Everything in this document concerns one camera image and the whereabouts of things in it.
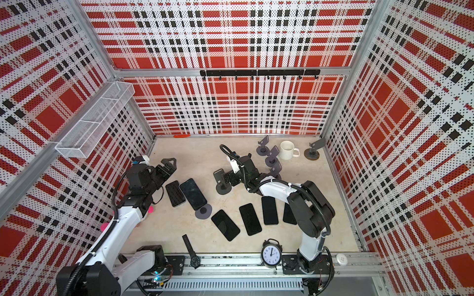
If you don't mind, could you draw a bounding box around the white wire mesh basket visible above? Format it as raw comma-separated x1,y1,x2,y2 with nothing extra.
55,81,135,159

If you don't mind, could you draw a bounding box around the black alarm clock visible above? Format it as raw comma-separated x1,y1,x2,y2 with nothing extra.
260,239,283,268

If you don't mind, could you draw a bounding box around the green phone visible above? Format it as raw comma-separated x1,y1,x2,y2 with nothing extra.
261,196,278,225

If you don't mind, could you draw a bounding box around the purple phone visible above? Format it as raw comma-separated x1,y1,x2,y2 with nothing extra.
165,181,186,208

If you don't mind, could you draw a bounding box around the red marker pen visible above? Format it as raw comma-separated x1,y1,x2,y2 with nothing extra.
174,134,191,139

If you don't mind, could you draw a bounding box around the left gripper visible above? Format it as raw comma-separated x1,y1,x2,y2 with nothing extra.
146,157,177,194

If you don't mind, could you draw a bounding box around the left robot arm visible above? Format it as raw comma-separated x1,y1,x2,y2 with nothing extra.
56,155,177,296

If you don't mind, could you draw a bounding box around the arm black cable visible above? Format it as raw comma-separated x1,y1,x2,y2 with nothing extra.
219,144,336,295
60,169,130,296

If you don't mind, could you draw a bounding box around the white ceramic mug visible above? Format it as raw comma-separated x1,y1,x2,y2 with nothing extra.
278,141,301,160

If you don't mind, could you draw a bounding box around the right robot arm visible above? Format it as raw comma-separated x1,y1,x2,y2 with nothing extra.
221,154,335,274

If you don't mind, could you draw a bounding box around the black wrist watch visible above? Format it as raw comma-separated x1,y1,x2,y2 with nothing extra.
182,234,201,269

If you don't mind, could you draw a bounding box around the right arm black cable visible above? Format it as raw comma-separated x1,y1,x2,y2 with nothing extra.
219,144,336,295

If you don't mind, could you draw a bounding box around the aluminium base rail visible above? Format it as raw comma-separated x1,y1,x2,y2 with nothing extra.
79,252,388,293

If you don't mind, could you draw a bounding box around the black hook rail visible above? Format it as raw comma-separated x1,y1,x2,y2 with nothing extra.
199,69,321,79

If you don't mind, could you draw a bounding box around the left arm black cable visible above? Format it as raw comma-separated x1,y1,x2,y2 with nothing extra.
60,169,130,296

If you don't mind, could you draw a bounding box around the pink white plush toy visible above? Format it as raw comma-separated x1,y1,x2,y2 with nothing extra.
100,206,154,233

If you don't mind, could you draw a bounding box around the black phone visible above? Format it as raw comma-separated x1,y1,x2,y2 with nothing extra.
239,203,262,236
283,203,297,225
179,178,207,210
211,210,240,242

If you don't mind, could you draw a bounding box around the grey stand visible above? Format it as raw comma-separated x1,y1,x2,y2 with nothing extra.
195,203,212,220
213,168,232,195
269,159,282,180

